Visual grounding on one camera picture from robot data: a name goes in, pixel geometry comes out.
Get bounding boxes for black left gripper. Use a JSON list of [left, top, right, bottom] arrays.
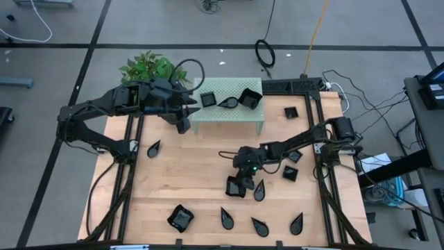
[[148, 78, 201, 122]]

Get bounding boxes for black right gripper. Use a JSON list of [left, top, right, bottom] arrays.
[[232, 145, 266, 190]]

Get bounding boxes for black wavy square plate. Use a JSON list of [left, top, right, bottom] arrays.
[[237, 87, 264, 111], [166, 203, 195, 234], [225, 175, 248, 199]]

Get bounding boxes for black teardrop plate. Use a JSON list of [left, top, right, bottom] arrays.
[[250, 217, 270, 238], [220, 206, 235, 231], [216, 96, 239, 109], [146, 139, 162, 159], [253, 178, 266, 202], [289, 212, 304, 236]]

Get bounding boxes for green perforated metal shelf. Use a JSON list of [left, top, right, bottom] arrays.
[[190, 76, 266, 135]]

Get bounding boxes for green plant in black pot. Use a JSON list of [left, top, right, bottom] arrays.
[[119, 50, 192, 88]]

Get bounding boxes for white paper sheet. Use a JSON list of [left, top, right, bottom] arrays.
[[357, 152, 393, 174]]

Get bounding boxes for black floor beam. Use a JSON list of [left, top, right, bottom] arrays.
[[357, 148, 433, 190]]

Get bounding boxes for teal white device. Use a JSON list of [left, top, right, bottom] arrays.
[[362, 175, 406, 208]]

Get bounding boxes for grey table foot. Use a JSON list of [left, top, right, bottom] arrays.
[[0, 76, 34, 90], [12, 0, 75, 8]]

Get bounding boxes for grey side table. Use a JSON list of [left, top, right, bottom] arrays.
[[403, 74, 444, 250]]

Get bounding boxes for black chair base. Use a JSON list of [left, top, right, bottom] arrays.
[[0, 106, 15, 140]]

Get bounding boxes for black equipment box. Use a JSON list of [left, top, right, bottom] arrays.
[[417, 82, 444, 111]]

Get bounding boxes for dark laptop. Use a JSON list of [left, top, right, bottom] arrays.
[[418, 61, 444, 85]]

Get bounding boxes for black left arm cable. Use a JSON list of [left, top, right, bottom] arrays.
[[168, 58, 206, 94]]

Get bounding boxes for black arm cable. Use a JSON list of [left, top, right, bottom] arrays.
[[168, 58, 206, 94], [218, 149, 240, 161]]

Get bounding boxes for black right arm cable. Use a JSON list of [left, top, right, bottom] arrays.
[[218, 149, 240, 161]]

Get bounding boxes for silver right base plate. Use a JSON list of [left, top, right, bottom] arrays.
[[313, 141, 330, 155]]

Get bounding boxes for black hanging cable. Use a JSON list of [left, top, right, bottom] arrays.
[[254, 0, 277, 78]]

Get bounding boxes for black cable bundle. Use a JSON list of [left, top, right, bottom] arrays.
[[196, 0, 222, 15]]

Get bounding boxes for black aluminium table frame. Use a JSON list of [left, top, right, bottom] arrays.
[[78, 76, 374, 250]]

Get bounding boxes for white power cable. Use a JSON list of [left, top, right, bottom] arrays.
[[324, 81, 350, 115]]

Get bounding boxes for black left base cable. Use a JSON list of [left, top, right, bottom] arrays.
[[85, 160, 118, 238]]

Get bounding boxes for yellow hanging cable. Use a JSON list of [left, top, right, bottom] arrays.
[[303, 0, 330, 79]]

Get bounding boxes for white floor cable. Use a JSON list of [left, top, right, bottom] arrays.
[[0, 0, 53, 44]]

